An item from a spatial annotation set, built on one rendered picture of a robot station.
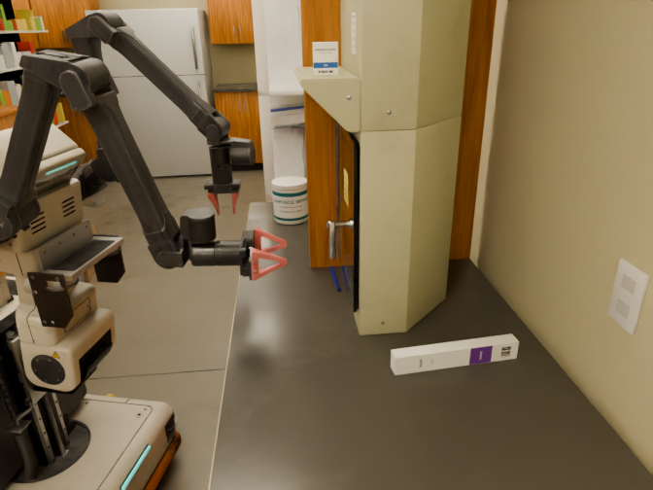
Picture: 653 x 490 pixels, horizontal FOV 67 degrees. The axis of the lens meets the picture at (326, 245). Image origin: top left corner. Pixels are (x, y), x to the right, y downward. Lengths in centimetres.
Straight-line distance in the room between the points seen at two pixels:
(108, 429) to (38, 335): 61
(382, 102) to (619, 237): 49
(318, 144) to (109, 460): 126
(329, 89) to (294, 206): 88
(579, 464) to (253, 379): 61
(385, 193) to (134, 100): 522
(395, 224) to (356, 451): 46
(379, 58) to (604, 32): 40
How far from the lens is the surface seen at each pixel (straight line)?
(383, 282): 111
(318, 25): 134
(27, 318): 158
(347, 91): 98
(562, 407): 107
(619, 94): 103
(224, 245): 109
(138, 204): 109
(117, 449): 199
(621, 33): 105
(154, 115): 607
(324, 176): 139
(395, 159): 102
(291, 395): 102
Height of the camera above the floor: 160
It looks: 24 degrees down
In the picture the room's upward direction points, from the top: 1 degrees counter-clockwise
